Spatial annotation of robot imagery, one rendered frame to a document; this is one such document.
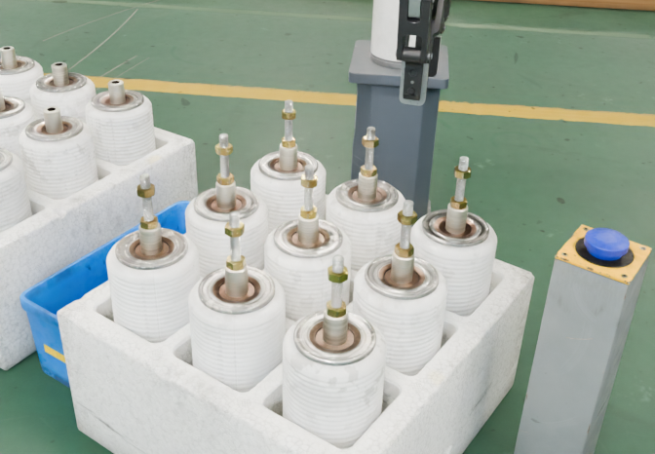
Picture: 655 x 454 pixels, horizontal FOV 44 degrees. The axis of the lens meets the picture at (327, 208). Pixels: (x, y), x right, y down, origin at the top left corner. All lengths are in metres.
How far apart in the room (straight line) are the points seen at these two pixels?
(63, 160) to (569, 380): 0.69
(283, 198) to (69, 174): 0.31
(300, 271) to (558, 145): 0.99
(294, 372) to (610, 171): 1.06
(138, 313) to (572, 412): 0.45
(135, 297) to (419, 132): 0.55
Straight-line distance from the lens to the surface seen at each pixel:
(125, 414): 0.93
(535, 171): 1.61
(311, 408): 0.75
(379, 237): 0.94
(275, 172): 1.00
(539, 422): 0.90
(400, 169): 1.26
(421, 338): 0.82
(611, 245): 0.78
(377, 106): 1.21
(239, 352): 0.79
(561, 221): 1.46
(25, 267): 1.09
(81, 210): 1.12
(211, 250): 0.92
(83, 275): 1.12
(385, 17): 1.19
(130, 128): 1.19
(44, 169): 1.13
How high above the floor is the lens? 0.73
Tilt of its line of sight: 31 degrees down
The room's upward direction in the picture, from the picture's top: 2 degrees clockwise
